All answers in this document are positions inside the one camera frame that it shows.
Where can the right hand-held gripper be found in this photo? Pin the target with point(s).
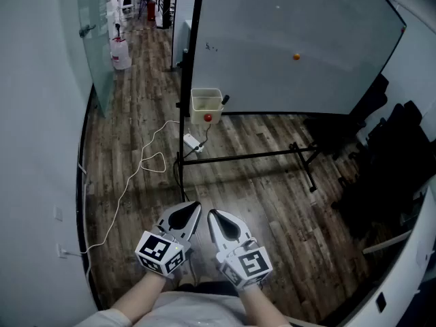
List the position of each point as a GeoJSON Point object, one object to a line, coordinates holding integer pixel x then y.
{"type": "Point", "coordinates": [248, 267]}

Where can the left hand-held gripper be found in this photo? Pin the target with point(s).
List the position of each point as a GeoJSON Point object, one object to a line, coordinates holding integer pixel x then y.
{"type": "Point", "coordinates": [160, 250]}

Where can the person's right forearm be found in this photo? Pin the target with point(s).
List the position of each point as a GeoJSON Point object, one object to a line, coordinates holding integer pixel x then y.
{"type": "Point", "coordinates": [262, 308]}

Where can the person's left forearm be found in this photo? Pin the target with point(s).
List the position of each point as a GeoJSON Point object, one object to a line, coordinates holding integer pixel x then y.
{"type": "Point", "coordinates": [139, 295]}

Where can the person's black trousers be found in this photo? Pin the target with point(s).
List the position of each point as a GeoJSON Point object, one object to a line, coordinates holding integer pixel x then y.
{"type": "Point", "coordinates": [204, 286]}

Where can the white power strip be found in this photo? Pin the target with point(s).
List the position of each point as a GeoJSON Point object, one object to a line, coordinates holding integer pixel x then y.
{"type": "Point", "coordinates": [192, 142]}

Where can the person's grey shirt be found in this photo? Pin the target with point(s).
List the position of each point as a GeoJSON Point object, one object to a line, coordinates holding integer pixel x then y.
{"type": "Point", "coordinates": [190, 312]}

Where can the red round magnet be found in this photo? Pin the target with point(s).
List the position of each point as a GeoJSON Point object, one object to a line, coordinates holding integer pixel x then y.
{"type": "Point", "coordinates": [207, 117]}

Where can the white plastic storage box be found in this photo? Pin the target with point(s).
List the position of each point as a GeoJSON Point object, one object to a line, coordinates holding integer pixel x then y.
{"type": "Point", "coordinates": [206, 112]}

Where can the clear plastic water jug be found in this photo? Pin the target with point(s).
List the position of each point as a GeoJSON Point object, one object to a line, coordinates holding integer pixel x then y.
{"type": "Point", "coordinates": [121, 54]}

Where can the frosted glass door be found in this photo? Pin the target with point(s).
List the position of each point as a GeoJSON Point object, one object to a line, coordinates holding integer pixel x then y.
{"type": "Point", "coordinates": [98, 63]}

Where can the black office chair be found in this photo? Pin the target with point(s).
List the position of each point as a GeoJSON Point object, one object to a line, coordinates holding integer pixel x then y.
{"type": "Point", "coordinates": [398, 169]}
{"type": "Point", "coordinates": [364, 114]}

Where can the white desk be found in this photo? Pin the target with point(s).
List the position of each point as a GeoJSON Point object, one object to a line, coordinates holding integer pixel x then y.
{"type": "Point", "coordinates": [408, 267]}

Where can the black pump dispenser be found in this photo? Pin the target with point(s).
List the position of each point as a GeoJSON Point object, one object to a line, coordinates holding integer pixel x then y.
{"type": "Point", "coordinates": [118, 29]}

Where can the red fire extinguisher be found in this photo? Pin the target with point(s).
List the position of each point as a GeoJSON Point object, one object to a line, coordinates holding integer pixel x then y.
{"type": "Point", "coordinates": [151, 10]}

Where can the black column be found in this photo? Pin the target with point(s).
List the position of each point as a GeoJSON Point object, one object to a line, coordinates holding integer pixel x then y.
{"type": "Point", "coordinates": [167, 2]}

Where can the white wall conduit piece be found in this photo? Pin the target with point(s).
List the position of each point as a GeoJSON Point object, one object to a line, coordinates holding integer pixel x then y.
{"type": "Point", "coordinates": [82, 169]}

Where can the white wall plate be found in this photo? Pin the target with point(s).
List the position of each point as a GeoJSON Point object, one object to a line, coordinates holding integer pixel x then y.
{"type": "Point", "coordinates": [58, 213]}

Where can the white wall socket with plug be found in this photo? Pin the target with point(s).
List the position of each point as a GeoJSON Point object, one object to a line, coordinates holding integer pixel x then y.
{"type": "Point", "coordinates": [62, 250]}

